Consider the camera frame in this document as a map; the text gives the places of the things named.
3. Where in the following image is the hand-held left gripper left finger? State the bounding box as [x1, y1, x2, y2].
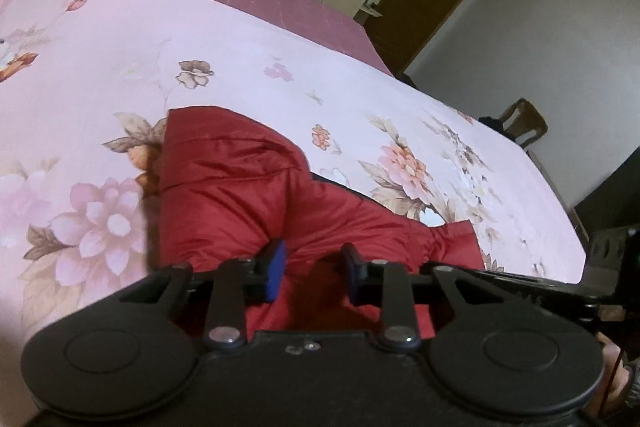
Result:
[117, 238, 288, 353]

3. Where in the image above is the floral pink blanket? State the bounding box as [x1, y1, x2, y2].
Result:
[0, 0, 589, 360]

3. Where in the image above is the wooden chair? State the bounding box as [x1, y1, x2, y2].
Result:
[500, 98, 549, 152]

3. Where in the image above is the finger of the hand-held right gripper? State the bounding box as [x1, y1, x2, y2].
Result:
[470, 269, 596, 310]

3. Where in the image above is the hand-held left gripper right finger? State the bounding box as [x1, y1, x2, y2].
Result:
[341, 243, 506, 353]

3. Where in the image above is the red padded jacket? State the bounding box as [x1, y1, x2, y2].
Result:
[145, 106, 487, 344]

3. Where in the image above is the person's right hand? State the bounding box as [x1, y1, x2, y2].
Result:
[599, 336, 640, 420]

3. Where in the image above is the black cabinet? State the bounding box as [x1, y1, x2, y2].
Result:
[571, 146, 640, 239]

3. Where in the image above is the dark cloth on chair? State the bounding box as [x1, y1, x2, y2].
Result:
[477, 115, 507, 134]

